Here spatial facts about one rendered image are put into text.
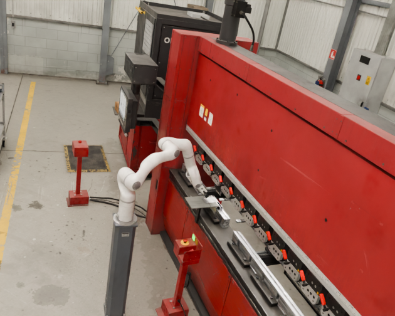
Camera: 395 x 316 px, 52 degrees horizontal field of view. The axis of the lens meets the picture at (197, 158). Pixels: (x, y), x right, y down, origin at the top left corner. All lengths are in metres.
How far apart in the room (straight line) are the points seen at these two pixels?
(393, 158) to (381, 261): 0.51
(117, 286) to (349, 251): 2.01
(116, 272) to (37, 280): 0.98
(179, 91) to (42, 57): 6.39
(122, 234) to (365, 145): 1.94
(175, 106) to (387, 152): 2.47
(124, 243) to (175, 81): 1.64
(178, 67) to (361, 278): 2.54
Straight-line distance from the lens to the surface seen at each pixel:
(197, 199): 3.67
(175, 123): 4.17
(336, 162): 2.38
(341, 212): 2.38
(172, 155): 3.06
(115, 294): 3.68
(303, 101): 2.58
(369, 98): 7.78
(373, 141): 2.18
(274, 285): 3.03
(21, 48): 10.09
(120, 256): 3.40
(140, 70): 4.04
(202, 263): 3.76
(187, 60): 3.99
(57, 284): 4.17
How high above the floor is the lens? 2.88
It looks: 25 degrees down
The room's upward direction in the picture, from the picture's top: 11 degrees clockwise
